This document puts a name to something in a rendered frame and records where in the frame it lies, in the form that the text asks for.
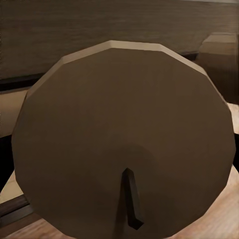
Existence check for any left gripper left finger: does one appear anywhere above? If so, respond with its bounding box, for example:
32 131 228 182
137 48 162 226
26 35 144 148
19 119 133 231
0 135 14 192

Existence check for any pillar candle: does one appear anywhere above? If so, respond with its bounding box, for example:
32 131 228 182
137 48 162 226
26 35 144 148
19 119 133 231
11 40 236 239
195 35 239 105

